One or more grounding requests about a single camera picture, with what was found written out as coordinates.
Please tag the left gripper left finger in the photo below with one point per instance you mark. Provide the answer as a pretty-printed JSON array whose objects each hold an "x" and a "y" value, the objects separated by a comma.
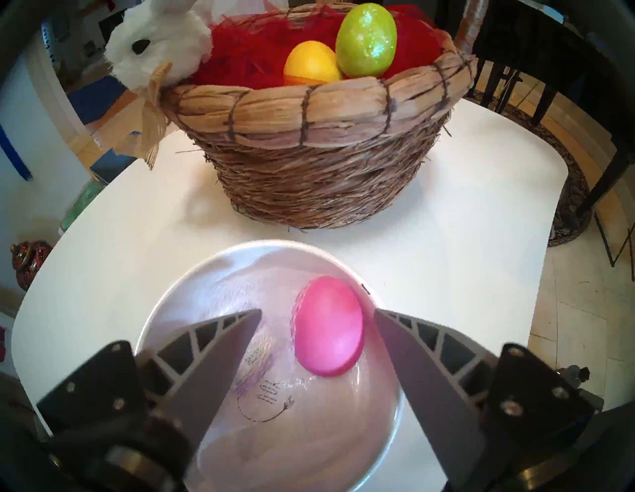
[{"x": 198, "y": 377}]

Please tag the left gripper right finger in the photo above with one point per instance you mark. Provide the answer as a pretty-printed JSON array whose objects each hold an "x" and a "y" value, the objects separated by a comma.
[{"x": 431, "y": 377}]

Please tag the pink easter egg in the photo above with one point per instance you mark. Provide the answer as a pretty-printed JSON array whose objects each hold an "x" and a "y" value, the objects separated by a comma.
[{"x": 328, "y": 327}]

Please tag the yellow easter egg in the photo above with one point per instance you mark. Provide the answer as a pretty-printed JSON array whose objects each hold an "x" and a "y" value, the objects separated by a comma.
[{"x": 310, "y": 62}]

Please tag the green glitter easter egg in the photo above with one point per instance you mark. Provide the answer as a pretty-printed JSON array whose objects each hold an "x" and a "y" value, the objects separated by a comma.
[{"x": 367, "y": 39}]

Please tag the brown wicker basket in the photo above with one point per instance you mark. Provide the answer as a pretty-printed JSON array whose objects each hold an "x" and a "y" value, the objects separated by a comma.
[{"x": 322, "y": 173}]

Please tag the white round bowl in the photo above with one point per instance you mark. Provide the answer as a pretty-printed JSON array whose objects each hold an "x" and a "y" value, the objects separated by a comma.
[{"x": 307, "y": 446}]

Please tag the red cloisonne lidded jar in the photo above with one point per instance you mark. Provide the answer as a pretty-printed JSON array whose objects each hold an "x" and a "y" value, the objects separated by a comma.
[{"x": 30, "y": 263}]

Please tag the green jade ornament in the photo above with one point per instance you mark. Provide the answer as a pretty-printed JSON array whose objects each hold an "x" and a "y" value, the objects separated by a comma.
[{"x": 82, "y": 206}]

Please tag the oriental patterned rug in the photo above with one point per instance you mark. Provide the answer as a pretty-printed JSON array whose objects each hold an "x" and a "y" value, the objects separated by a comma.
[{"x": 570, "y": 198}]

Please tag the blue open box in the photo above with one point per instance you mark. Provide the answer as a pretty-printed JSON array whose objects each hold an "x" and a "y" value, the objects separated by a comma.
[{"x": 111, "y": 166}]

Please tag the tan raffia bow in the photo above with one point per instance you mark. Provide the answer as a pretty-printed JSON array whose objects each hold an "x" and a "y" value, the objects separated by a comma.
[{"x": 149, "y": 124}]

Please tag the blue vase tassel hanging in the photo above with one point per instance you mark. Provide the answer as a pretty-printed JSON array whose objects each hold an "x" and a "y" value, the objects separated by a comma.
[{"x": 12, "y": 153}]

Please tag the blue floor rug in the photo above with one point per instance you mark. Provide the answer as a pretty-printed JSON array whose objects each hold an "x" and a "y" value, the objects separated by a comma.
[{"x": 96, "y": 96}]

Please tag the red shredded paper filling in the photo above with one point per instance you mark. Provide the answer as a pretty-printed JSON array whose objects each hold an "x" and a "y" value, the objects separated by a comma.
[{"x": 248, "y": 54}]

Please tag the white plush bunny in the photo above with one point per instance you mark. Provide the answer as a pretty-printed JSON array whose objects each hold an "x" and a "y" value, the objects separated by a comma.
[{"x": 158, "y": 44}]

